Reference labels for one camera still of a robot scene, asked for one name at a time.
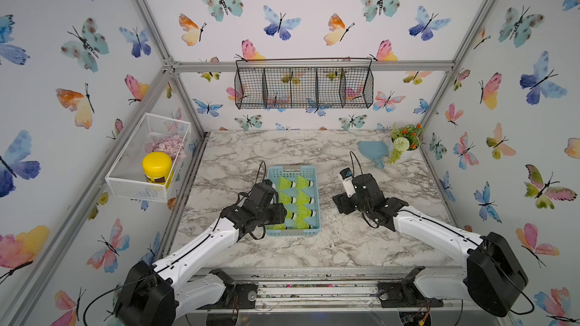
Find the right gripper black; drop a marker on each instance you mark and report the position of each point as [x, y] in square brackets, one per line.
[341, 203]

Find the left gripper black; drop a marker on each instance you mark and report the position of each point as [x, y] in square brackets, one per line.
[279, 216]

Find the yellow shuttlecock nested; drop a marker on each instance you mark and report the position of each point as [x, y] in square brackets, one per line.
[291, 215]
[278, 227]

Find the light blue plastic storage basket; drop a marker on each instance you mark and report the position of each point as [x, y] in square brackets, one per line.
[291, 172]

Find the yellow shuttlecock bottom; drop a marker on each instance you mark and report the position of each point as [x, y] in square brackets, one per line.
[303, 183]

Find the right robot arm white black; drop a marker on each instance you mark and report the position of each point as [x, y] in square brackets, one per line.
[491, 275]

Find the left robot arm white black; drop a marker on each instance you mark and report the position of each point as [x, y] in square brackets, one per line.
[161, 292]

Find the light blue plastic scoop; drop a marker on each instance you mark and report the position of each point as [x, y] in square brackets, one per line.
[374, 151]

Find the artificial plant in white pot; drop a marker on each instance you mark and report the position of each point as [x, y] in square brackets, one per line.
[405, 141]

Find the pink round item in basket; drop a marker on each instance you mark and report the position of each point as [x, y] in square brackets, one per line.
[173, 146]

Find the yellow lidded jar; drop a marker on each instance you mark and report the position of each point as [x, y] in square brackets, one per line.
[157, 168]

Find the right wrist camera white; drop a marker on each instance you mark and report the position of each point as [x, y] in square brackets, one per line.
[346, 176]

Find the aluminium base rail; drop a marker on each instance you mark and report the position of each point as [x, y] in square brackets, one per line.
[318, 289]

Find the white mesh wall basket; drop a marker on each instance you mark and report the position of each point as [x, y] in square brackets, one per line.
[126, 177]

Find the black wire wall basket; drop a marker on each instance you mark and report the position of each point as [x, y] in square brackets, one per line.
[319, 83]

